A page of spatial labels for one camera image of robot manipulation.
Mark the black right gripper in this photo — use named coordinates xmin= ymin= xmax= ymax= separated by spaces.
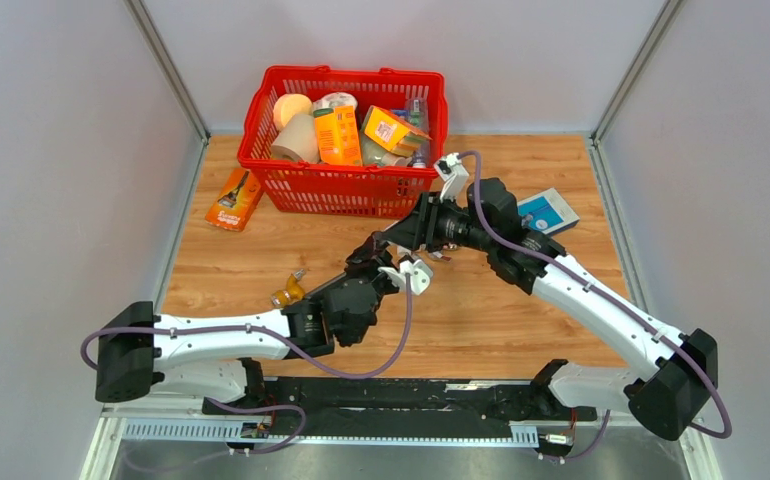
xmin=384 ymin=190 xmax=495 ymax=253

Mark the white plastic pipe fitting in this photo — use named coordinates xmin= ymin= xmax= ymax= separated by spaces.
xmin=396 ymin=245 xmax=415 ymax=261

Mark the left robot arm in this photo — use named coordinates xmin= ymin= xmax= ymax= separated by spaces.
xmin=90 ymin=234 xmax=413 ymax=415

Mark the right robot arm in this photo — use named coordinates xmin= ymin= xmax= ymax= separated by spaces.
xmin=382 ymin=178 xmax=733 ymax=440

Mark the brass yellow faucet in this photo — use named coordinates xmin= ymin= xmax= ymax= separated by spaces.
xmin=270 ymin=269 xmax=306 ymax=308

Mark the orange yellow tilted box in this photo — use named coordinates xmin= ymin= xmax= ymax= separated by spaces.
xmin=362 ymin=106 xmax=431 ymax=157

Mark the red plastic shopping basket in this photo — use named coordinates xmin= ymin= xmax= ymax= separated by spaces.
xmin=237 ymin=66 xmax=448 ymax=218

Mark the orange tall box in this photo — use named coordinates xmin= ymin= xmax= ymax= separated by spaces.
xmin=313 ymin=106 xmax=363 ymax=167

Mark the clear plastic bottle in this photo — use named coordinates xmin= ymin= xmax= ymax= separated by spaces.
xmin=405 ymin=97 xmax=430 ymax=168

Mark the beige paper roll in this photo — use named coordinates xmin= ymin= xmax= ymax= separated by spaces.
xmin=270 ymin=113 xmax=320 ymax=164

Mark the blue white razor box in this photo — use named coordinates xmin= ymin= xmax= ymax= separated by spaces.
xmin=517 ymin=188 xmax=580 ymax=236

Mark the orange razor box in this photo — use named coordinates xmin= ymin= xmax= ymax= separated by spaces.
xmin=205 ymin=167 xmax=263 ymax=232

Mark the white tape roll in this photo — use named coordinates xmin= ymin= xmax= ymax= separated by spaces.
xmin=312 ymin=92 xmax=358 ymax=112

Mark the orange round sponge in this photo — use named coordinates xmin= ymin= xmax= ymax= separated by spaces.
xmin=272 ymin=93 xmax=313 ymax=131

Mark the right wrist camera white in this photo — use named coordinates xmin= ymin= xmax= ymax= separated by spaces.
xmin=433 ymin=153 xmax=469 ymax=201

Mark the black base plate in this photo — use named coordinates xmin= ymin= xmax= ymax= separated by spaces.
xmin=234 ymin=377 xmax=597 ymax=437

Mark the white slotted cable duct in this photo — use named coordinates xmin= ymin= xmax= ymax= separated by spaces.
xmin=121 ymin=419 xmax=539 ymax=448

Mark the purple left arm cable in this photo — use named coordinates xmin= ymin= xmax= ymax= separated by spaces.
xmin=80 ymin=274 xmax=416 ymax=473

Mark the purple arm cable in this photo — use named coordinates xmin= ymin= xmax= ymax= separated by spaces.
xmin=80 ymin=274 xmax=416 ymax=473
xmin=457 ymin=150 xmax=734 ymax=463

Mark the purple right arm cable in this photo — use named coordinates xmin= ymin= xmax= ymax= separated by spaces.
xmin=457 ymin=150 xmax=734 ymax=463

